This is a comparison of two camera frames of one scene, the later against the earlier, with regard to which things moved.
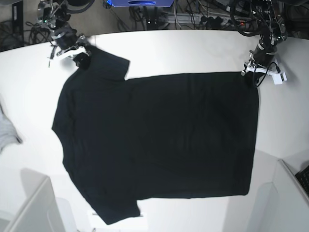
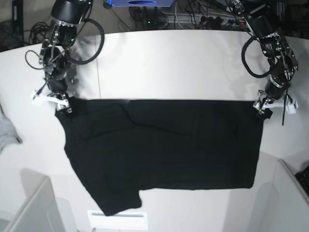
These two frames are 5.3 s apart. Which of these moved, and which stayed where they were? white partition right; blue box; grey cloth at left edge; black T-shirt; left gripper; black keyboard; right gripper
Moved: left gripper; right gripper; black T-shirt
Stayed: blue box; black keyboard; white partition right; grey cloth at left edge
